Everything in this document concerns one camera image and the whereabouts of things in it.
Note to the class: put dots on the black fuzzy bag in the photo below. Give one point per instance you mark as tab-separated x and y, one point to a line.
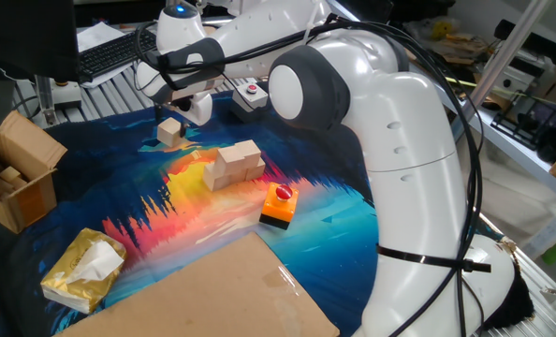
516	304

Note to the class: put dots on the short aluminium profile post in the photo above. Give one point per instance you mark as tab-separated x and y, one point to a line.
46	100

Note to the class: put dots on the black box device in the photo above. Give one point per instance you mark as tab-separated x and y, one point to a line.
540	42

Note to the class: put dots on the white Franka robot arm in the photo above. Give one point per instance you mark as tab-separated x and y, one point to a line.
414	187

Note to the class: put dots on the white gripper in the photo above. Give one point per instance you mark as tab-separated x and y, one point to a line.
200	110

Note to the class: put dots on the black monitor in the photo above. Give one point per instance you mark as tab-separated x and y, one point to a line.
25	33

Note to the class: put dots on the wooden pieces inside box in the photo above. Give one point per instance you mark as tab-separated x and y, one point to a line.
10	174

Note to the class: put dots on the wooden cube block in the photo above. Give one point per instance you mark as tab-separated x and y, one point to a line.
230	161
168	133
215	180
251	152
257	171
238	177

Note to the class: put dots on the grey box with red button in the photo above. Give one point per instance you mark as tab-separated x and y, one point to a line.
250	96

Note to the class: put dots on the white paper sheets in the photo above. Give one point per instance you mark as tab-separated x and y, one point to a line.
95	35

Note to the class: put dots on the colourful forest print mat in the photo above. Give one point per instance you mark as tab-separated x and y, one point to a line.
119	201

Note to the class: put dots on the orange emergency stop button box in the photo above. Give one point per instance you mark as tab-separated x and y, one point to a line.
278	208

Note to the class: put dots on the pale metal shelf post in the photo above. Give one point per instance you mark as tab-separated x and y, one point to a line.
507	51

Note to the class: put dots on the white stand base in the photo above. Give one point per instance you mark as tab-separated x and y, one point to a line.
67	96

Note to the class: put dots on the open cardboard box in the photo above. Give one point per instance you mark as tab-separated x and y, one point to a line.
25	187

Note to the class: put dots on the gold tissue pack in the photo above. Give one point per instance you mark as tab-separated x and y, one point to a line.
79	276

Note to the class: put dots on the black keyboard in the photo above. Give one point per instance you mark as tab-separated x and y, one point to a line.
109	54

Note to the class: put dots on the flat brown cardboard sheet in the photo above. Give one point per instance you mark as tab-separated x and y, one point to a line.
212	295

